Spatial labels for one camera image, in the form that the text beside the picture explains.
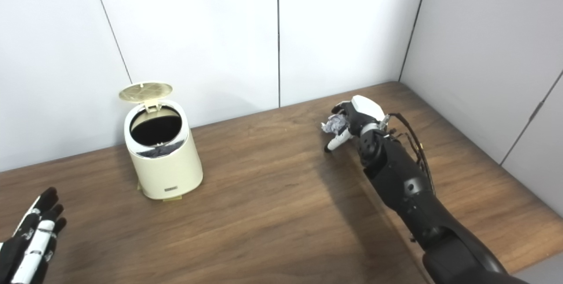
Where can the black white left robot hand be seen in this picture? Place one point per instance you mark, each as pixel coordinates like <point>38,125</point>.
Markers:
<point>26,249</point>

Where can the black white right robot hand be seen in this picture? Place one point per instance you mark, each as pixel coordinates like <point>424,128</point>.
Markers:
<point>365,108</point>

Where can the white paper ball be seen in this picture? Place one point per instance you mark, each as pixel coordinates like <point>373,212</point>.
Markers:
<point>335,123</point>

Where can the cream round bin lid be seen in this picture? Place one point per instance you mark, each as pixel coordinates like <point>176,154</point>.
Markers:
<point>145,91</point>

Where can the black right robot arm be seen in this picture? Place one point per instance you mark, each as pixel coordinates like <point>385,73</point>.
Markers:
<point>404,183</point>

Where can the cream-colored trash bin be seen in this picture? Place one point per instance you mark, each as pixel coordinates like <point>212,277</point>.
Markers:
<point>167,169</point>

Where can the dark wall panel hinge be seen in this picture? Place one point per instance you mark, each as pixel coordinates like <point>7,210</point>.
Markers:
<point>535,111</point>

